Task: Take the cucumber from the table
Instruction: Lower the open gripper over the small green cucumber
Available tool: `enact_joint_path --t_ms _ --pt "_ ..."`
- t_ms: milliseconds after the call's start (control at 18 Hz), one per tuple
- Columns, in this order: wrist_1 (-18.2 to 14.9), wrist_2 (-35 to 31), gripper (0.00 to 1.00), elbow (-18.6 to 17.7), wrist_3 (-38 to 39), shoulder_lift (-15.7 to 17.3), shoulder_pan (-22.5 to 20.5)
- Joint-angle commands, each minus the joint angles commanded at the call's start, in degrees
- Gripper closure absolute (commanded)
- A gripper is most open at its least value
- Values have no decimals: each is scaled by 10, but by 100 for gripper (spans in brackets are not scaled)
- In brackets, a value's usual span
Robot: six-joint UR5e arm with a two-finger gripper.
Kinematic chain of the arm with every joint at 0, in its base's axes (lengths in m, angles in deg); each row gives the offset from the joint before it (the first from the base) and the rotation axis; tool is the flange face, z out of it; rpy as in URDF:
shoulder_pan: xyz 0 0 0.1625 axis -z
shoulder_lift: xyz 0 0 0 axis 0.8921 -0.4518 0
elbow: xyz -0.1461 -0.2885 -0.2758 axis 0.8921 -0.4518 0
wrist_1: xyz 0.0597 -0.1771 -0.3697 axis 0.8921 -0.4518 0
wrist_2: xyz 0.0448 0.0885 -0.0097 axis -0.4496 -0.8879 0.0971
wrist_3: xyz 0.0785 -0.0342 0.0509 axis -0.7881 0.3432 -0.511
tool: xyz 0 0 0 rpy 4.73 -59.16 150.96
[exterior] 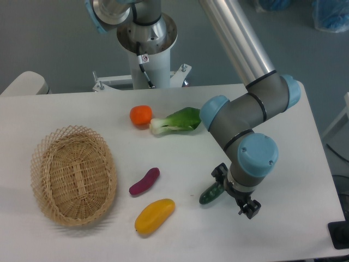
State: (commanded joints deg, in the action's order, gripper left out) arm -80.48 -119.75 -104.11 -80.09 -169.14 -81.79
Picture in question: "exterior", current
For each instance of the purple sweet potato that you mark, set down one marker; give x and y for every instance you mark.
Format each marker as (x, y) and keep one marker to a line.
(145, 183)

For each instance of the orange tangerine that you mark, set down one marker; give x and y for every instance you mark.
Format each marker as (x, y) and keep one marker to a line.
(141, 115)

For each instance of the blue plastic bag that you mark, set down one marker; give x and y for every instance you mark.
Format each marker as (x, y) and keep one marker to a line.
(271, 5)
(330, 16)

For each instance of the woven wicker basket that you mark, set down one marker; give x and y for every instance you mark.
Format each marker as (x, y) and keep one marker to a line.
(73, 176)

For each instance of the yellow mango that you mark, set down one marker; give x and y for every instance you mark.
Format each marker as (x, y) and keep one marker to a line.
(154, 215)

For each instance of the green bok choy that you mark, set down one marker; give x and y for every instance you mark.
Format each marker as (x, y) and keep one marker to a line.
(186, 119)

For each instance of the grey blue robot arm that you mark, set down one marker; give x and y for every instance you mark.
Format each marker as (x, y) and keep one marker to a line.
(231, 122)

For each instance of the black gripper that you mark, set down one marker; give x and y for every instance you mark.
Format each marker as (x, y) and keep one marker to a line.
(242, 194)

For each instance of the black device at edge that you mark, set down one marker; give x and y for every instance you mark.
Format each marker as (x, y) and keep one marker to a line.
(339, 234)

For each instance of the blue plastic bag right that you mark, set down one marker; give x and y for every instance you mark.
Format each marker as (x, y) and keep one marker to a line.
(330, 16)

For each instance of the dark green cucumber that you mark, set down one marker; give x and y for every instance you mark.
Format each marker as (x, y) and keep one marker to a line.
(211, 193)

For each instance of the blue plastic bag middle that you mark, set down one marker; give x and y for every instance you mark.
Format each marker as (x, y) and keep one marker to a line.
(271, 5)

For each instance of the white furniture frame right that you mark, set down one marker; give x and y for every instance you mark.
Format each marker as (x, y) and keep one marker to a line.
(338, 123)

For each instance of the white chair armrest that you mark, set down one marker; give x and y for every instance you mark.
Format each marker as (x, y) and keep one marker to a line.
(27, 84)

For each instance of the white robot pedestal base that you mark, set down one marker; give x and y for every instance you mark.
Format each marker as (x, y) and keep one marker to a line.
(149, 57)

